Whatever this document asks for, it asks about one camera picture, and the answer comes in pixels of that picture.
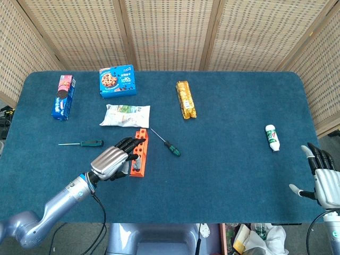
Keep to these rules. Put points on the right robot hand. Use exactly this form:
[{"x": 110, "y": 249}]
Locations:
[{"x": 326, "y": 186}]

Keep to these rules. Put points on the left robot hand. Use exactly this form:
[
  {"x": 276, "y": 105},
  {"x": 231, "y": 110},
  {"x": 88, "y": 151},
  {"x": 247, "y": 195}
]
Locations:
[{"x": 109, "y": 162}]

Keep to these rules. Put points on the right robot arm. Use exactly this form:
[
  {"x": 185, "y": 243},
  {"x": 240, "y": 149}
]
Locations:
[{"x": 334, "y": 233}]

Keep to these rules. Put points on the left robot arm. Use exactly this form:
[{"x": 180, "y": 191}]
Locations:
[{"x": 63, "y": 196}]

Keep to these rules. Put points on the lavender robot base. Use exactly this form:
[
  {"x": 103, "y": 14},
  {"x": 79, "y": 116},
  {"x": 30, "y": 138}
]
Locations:
[{"x": 159, "y": 239}]

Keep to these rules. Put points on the orange bit holder block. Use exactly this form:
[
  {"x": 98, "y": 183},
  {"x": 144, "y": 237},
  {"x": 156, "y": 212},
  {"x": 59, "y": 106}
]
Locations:
[{"x": 144, "y": 162}]

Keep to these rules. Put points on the white snack bag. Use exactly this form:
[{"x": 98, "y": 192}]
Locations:
[{"x": 125, "y": 117}]

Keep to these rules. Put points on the white plastic bag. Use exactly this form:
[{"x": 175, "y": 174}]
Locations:
[{"x": 276, "y": 236}]

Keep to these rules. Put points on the white green bottle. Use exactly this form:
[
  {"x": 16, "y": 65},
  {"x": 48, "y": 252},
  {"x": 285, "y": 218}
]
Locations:
[{"x": 272, "y": 138}]

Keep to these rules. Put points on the blue Oreo cookie box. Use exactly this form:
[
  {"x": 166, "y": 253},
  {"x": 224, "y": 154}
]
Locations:
[{"x": 62, "y": 103}]

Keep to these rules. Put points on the blue chocolate chip cookie box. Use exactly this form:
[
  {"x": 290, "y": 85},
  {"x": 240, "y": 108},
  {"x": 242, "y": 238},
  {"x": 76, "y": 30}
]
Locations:
[{"x": 117, "y": 82}]

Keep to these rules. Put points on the gold foil snack package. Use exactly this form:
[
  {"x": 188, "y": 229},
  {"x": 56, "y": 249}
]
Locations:
[{"x": 186, "y": 101}]

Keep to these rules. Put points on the blue table mat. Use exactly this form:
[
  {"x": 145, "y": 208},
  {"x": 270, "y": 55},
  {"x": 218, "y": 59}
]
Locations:
[{"x": 212, "y": 172}]

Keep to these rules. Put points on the woven folding screen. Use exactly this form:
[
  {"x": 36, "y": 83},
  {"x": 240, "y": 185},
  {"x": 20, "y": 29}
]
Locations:
[{"x": 170, "y": 34}]

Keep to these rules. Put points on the white metal bracket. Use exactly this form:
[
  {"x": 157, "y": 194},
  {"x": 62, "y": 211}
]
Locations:
[{"x": 205, "y": 231}]

